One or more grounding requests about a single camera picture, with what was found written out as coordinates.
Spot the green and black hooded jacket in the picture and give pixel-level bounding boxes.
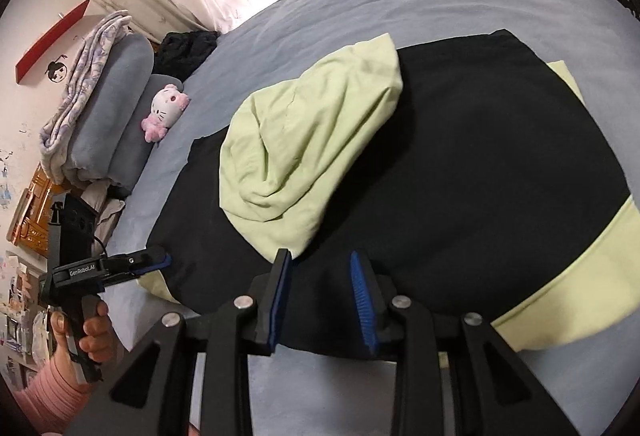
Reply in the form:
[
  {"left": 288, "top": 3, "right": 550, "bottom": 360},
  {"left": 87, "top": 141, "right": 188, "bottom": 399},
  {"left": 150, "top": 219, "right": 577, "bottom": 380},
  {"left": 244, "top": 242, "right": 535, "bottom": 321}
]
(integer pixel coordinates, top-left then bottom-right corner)
[{"left": 136, "top": 28, "right": 640, "bottom": 362}]

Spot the pink sleeved left forearm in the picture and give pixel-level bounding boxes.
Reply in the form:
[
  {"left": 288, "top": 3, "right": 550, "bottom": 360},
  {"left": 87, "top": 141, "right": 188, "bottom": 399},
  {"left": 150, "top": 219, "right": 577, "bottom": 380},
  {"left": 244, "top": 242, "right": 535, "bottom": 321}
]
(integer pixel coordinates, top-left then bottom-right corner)
[{"left": 13, "top": 355, "right": 92, "bottom": 435}]

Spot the black clothes pile near window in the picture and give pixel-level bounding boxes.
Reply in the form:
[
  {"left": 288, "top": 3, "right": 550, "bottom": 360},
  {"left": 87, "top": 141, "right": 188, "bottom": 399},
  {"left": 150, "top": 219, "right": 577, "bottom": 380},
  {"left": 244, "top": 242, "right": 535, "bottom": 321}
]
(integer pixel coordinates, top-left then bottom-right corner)
[{"left": 153, "top": 30, "right": 219, "bottom": 81}]

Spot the person's left hand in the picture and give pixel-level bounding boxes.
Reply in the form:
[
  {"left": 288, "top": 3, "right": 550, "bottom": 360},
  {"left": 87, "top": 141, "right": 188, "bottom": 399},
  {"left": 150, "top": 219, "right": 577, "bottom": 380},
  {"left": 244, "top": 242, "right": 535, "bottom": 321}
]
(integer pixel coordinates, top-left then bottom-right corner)
[{"left": 50, "top": 300, "right": 117, "bottom": 393}]

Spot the wooden bedside cabinet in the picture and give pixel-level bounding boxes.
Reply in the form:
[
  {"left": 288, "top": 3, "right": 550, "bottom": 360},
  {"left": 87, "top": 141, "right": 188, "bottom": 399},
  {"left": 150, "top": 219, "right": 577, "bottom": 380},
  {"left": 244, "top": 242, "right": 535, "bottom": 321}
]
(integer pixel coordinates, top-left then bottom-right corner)
[{"left": 6, "top": 164, "right": 72, "bottom": 259}]

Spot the beige folded duvet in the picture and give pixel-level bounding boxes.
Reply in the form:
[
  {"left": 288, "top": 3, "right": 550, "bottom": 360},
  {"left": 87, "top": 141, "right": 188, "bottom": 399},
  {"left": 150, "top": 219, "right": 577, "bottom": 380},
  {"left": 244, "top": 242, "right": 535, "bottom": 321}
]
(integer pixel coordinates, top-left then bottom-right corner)
[{"left": 81, "top": 179, "right": 126, "bottom": 245}]

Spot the folded blue fleece pillow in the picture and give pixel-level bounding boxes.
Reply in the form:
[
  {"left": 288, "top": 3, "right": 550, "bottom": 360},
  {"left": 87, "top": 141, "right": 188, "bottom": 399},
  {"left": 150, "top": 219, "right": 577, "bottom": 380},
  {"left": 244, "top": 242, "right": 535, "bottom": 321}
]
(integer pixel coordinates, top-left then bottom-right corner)
[{"left": 62, "top": 33, "right": 183, "bottom": 193}]

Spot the folded purple floral quilt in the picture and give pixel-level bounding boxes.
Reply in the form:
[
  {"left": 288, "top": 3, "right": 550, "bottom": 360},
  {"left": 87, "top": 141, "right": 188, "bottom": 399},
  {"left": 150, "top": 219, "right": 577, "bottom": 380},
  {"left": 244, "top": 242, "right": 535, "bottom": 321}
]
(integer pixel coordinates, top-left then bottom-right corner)
[{"left": 39, "top": 10, "right": 131, "bottom": 184}]

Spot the white pink plush cat toy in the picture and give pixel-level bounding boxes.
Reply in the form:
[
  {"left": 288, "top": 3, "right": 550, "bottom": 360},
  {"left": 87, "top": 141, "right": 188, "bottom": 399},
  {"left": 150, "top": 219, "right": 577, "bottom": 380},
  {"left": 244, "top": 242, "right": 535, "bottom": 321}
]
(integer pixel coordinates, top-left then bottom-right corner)
[{"left": 141, "top": 84, "right": 191, "bottom": 144}]

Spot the blue fleece bed blanket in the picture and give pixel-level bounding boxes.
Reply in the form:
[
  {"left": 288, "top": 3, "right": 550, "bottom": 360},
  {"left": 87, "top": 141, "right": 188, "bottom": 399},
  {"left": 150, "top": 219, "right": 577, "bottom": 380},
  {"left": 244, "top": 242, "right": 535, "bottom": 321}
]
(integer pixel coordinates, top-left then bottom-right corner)
[{"left": 104, "top": 0, "right": 639, "bottom": 435}]

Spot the red wall shelf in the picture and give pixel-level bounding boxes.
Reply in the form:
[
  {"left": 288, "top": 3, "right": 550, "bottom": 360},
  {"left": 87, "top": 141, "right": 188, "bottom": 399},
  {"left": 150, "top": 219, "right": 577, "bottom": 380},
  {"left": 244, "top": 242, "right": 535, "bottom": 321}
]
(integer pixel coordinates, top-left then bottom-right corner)
[{"left": 14, "top": 0, "right": 90, "bottom": 84}]

